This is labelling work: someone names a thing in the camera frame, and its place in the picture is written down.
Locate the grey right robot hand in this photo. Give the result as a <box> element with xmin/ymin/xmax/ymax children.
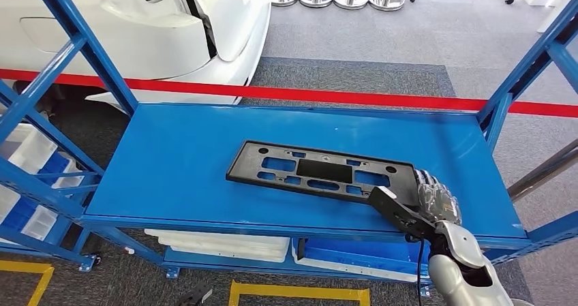
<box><xmin>413</xmin><ymin>168</ymin><xmax>462</xmax><ymax>226</ymax></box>

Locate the black licence plate holder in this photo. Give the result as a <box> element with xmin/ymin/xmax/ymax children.
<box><xmin>226</xmin><ymin>140</ymin><xmax>421</xmax><ymax>206</ymax></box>

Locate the large blue metal shelf rack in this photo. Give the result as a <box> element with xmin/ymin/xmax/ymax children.
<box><xmin>0</xmin><ymin>0</ymin><xmax>578</xmax><ymax>298</ymax></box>

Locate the grey metal pole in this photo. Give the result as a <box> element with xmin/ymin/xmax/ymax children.
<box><xmin>506</xmin><ymin>139</ymin><xmax>578</xmax><ymax>203</ymax></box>

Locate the red barrier belt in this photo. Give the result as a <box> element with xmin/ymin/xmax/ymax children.
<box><xmin>0</xmin><ymin>68</ymin><xmax>578</xmax><ymax>119</ymax></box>

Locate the white plastic tray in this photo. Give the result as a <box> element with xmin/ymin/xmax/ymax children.
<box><xmin>167</xmin><ymin>246</ymin><xmax>288</xmax><ymax>263</ymax></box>
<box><xmin>155</xmin><ymin>238</ymin><xmax>290</xmax><ymax>258</ymax></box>
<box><xmin>144</xmin><ymin>228</ymin><xmax>291</xmax><ymax>251</ymax></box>

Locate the black robot foot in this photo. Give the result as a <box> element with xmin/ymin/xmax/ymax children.
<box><xmin>176</xmin><ymin>282</ymin><xmax>214</xmax><ymax>306</ymax></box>

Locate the white car body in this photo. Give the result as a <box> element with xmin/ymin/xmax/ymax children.
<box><xmin>0</xmin><ymin>0</ymin><xmax>272</xmax><ymax>105</ymax></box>

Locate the blue rack with bins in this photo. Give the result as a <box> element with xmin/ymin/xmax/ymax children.
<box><xmin>0</xmin><ymin>123</ymin><xmax>102</xmax><ymax>273</ymax></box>

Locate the white storage bin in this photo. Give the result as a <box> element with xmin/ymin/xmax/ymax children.
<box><xmin>0</xmin><ymin>123</ymin><xmax>59</xmax><ymax>224</ymax></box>
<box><xmin>20</xmin><ymin>159</ymin><xmax>85</xmax><ymax>242</ymax></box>

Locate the small blue storage bin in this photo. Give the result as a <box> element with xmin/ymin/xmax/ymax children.
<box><xmin>2</xmin><ymin>152</ymin><xmax>70</xmax><ymax>232</ymax></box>

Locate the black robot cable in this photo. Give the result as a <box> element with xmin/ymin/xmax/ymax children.
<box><xmin>415</xmin><ymin>238</ymin><xmax>426</xmax><ymax>306</ymax></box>

